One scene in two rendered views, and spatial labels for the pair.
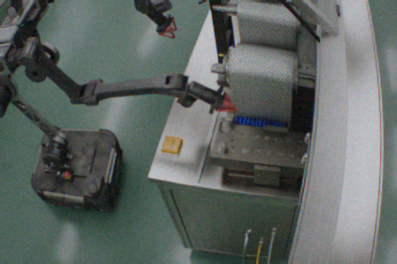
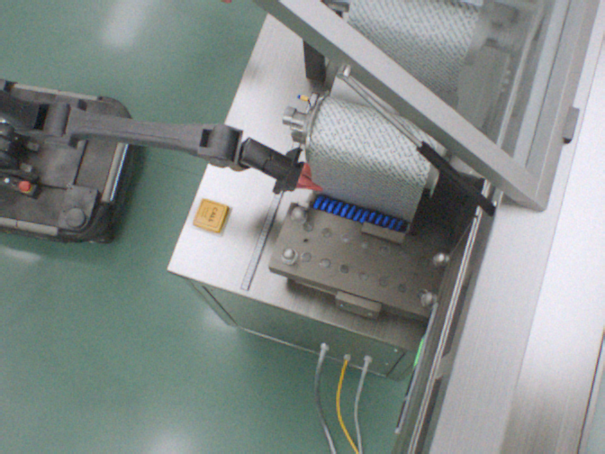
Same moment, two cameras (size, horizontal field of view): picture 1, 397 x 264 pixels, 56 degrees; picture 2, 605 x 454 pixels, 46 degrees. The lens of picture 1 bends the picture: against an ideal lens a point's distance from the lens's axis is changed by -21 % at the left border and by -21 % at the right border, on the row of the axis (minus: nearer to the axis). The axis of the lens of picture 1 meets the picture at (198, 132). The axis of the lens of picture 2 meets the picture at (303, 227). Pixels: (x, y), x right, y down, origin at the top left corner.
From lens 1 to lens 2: 0.60 m
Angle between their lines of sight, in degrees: 20
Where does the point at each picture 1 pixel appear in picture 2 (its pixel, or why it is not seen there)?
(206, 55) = (288, 35)
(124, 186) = (139, 195)
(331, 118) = (467, 434)
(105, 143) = not seen: hidden behind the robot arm
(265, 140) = (361, 249)
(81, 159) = (58, 153)
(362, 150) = (538, 414)
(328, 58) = (498, 276)
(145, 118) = (186, 71)
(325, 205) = not seen: outside the picture
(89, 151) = not seen: hidden behind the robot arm
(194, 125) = (251, 181)
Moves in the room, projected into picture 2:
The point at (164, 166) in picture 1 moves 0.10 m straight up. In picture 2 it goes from (195, 253) to (186, 242)
